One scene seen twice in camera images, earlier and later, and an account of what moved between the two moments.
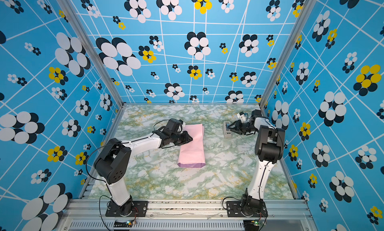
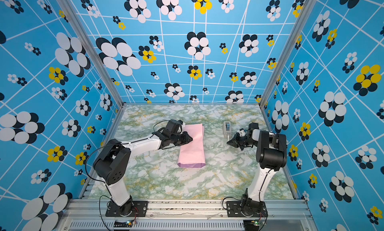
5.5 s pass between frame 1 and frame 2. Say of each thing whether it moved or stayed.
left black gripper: stayed
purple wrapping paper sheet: stayed
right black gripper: moved
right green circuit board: stayed
